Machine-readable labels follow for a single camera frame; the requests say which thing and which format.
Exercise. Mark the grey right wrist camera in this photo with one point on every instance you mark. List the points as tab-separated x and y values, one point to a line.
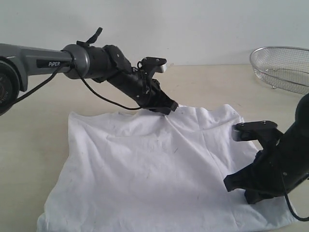
265	132

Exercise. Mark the metal wire mesh basket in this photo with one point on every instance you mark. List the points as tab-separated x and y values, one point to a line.
282	67

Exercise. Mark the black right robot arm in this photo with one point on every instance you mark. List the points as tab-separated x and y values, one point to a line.
295	142

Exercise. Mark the white t-shirt red logo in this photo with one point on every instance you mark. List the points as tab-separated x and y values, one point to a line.
153	173

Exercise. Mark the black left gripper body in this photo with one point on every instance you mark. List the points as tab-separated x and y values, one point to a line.
156	100

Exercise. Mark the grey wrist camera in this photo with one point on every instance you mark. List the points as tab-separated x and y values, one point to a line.
265	132
152	65

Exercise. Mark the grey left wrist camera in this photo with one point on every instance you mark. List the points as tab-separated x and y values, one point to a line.
152	65

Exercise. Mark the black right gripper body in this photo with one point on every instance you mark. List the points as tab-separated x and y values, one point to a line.
262	179

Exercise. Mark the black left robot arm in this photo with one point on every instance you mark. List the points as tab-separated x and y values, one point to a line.
83	61

